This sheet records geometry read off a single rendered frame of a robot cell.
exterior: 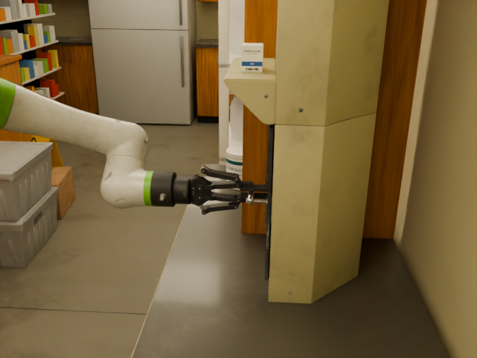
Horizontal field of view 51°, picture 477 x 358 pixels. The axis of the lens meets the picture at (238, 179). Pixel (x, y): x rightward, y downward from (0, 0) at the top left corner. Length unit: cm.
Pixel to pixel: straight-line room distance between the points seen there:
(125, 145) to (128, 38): 492
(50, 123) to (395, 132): 96
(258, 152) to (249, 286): 41
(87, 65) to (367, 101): 553
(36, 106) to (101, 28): 505
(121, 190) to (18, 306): 193
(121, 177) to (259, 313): 49
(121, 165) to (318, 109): 52
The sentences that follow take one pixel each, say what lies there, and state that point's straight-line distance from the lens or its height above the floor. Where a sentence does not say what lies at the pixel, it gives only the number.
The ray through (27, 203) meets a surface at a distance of 343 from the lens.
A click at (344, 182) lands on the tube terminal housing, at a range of 126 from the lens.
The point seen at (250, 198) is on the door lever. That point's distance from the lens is 125.
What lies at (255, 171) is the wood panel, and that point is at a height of 116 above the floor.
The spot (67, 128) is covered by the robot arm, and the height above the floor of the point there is 137.
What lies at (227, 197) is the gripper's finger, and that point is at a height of 119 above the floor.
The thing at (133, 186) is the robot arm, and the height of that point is 122.
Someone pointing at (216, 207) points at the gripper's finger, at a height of 116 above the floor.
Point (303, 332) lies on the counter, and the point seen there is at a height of 94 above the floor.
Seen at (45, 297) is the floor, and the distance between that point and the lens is 317.
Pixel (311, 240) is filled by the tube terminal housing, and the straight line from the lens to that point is 124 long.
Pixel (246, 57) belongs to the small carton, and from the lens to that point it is 119.
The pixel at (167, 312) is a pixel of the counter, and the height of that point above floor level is 94.
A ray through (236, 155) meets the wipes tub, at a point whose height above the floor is 108.
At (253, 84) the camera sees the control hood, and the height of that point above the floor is 150.
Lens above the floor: 171
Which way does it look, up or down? 22 degrees down
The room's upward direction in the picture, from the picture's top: 1 degrees clockwise
